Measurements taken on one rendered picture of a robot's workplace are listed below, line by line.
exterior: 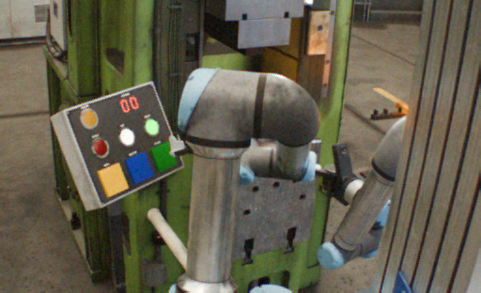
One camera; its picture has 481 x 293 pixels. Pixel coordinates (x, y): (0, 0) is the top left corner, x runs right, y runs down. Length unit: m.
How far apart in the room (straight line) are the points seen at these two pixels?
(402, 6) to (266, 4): 7.92
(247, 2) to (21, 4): 5.41
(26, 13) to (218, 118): 6.19
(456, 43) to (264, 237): 1.60
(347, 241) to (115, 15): 1.26
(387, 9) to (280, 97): 8.62
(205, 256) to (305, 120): 0.30
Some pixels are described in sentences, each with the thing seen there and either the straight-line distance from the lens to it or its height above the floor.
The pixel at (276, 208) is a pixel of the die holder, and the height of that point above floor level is 0.66.
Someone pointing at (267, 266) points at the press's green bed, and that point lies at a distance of 2.25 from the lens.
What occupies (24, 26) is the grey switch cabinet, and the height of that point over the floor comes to 0.23.
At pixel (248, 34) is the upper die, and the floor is 1.32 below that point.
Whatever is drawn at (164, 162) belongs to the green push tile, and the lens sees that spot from 1.66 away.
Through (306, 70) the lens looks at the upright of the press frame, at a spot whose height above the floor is 1.12.
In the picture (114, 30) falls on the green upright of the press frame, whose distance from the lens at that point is 2.21.
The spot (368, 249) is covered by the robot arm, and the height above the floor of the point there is 0.87.
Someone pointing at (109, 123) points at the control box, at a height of 1.14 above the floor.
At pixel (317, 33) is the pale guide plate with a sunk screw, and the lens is 2.15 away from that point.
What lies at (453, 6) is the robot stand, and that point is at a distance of 0.67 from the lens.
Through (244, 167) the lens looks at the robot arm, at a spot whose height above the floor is 1.14.
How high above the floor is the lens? 1.74
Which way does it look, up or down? 23 degrees down
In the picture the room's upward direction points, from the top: 3 degrees clockwise
